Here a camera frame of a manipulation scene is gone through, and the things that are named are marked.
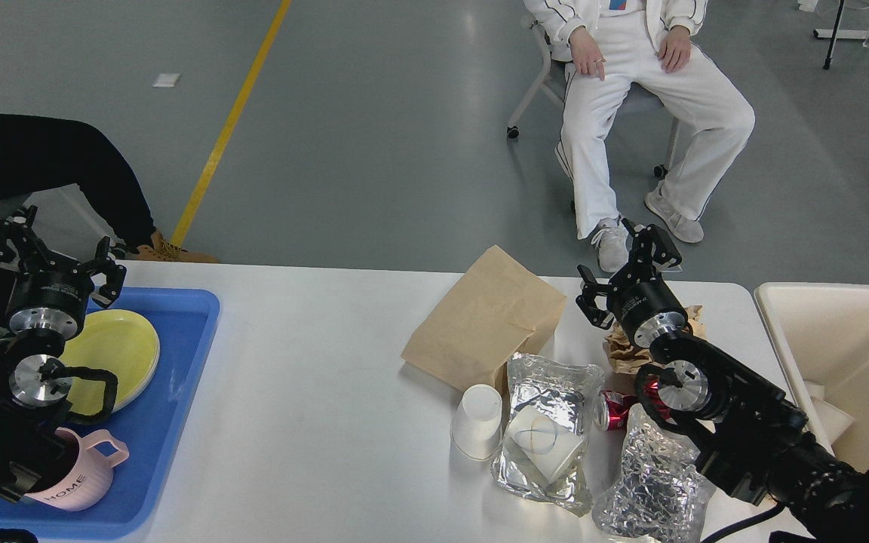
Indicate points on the white paper cup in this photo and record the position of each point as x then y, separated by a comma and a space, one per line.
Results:
476, 425

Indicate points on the crumpled brown paper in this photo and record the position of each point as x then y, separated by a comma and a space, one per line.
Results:
625, 358

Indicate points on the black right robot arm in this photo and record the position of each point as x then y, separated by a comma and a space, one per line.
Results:
752, 441

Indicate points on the crumpled silver foil bag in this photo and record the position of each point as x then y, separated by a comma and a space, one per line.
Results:
659, 493

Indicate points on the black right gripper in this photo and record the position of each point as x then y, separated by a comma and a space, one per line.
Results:
647, 309

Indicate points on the beige plastic bin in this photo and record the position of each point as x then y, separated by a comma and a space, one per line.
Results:
820, 332

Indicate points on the brown paper bag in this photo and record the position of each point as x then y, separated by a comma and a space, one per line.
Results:
498, 308

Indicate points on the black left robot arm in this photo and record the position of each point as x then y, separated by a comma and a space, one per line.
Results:
37, 394

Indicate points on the blue plastic tray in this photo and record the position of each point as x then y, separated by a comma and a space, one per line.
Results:
151, 425

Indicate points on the person in black trousers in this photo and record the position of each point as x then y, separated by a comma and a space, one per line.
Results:
39, 153

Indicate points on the crushed red soda can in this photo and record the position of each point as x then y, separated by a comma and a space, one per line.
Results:
611, 409

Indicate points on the white wheeled chair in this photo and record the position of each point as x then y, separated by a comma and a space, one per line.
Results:
551, 82

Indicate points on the silver foil pouch with paper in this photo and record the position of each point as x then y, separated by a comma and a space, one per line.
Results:
547, 432

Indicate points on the white stand base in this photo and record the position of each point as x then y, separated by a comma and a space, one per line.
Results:
864, 30

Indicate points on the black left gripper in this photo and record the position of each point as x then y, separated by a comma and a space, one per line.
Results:
53, 300

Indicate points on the yellow round plastic plate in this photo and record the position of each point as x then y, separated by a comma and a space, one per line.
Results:
122, 342

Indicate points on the pink ribbed mug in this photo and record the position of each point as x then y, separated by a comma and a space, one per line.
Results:
84, 473

